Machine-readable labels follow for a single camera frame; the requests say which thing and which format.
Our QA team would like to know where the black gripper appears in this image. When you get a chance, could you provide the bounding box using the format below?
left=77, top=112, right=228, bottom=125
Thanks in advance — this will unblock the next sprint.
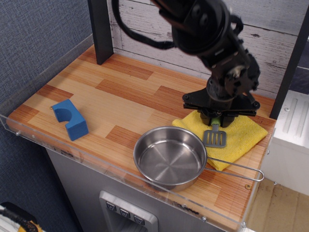
left=183, top=77, right=260, bottom=128

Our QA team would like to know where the green handled grey spatula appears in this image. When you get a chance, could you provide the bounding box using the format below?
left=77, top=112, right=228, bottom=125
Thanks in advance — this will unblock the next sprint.
left=203, top=117, right=227, bottom=148

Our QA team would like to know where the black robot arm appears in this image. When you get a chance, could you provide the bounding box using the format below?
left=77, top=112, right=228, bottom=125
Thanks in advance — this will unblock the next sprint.
left=155, top=0, right=260, bottom=127

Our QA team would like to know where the yellow cloth napkin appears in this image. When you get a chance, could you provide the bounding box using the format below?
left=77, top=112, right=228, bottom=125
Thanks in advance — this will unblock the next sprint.
left=172, top=111, right=267, bottom=171

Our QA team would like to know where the stainless steel pan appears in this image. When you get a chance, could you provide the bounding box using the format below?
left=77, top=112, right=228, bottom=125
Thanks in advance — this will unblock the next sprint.
left=133, top=126, right=265, bottom=192

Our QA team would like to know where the white appliance at right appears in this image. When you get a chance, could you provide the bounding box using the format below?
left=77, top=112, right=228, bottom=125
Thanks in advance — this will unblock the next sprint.
left=261, top=90, right=309, bottom=195

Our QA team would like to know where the blue arch block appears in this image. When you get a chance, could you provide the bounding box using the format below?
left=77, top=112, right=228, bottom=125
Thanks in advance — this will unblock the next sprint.
left=52, top=99, right=89, bottom=141

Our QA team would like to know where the grey cabinet with dispenser panel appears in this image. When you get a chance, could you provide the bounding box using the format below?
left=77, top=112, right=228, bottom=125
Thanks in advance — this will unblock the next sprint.
left=47, top=150, right=223, bottom=232

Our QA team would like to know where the yellow object bottom left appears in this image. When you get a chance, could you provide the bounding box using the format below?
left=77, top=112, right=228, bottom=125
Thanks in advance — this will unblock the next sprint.
left=17, top=223, right=44, bottom=232

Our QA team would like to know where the dark right post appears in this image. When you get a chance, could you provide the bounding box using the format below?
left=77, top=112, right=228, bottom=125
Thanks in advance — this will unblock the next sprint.
left=269, top=7, right=309, bottom=119

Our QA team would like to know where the dark post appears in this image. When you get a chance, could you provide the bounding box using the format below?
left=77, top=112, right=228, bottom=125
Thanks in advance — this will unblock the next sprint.
left=87, top=0, right=113, bottom=65
left=269, top=7, right=309, bottom=119

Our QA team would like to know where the clear acrylic guard rail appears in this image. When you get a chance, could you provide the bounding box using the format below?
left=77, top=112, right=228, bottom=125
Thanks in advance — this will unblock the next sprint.
left=0, top=33, right=277, bottom=232

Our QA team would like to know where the dark left post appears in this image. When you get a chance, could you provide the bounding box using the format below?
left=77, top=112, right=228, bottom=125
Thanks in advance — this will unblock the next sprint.
left=87, top=0, right=113, bottom=65

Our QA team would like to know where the black cable bottom left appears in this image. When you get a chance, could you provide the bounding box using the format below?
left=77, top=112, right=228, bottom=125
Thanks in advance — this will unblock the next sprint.
left=0, top=207, right=37, bottom=232

